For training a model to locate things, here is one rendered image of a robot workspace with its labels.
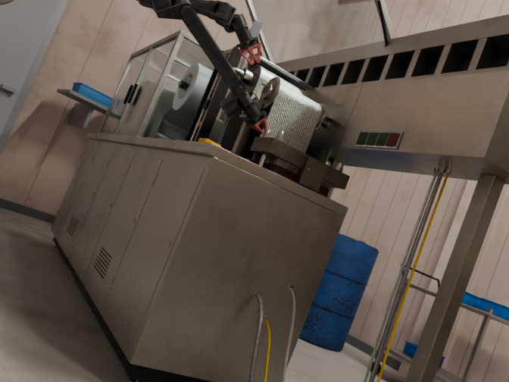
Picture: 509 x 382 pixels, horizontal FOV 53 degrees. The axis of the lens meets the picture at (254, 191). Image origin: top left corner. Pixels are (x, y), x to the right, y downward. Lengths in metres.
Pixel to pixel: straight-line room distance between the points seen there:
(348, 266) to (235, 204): 2.52
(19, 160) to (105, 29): 1.52
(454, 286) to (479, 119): 0.55
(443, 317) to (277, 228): 0.65
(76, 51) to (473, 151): 4.29
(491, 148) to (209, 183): 0.92
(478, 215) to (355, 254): 2.51
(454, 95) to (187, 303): 1.18
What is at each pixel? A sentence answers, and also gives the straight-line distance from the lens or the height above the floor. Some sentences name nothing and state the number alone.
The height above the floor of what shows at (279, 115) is 1.17.
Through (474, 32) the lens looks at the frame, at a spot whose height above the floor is 1.60.
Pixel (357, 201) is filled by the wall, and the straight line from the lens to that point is 5.59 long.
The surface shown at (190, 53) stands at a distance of 3.18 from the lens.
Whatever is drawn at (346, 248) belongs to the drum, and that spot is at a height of 0.81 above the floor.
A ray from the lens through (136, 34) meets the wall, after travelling 5.66.
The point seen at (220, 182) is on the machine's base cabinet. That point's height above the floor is 0.79.
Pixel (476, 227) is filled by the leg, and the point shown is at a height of 0.95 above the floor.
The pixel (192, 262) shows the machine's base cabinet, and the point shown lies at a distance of 1.84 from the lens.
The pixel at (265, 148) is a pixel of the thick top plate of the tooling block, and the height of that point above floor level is 0.98.
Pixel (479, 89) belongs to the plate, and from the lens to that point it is 1.88.
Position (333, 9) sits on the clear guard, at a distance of 2.66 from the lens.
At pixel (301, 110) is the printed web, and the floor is 1.23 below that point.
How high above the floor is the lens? 0.67
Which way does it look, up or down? 4 degrees up
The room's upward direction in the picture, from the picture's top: 22 degrees clockwise
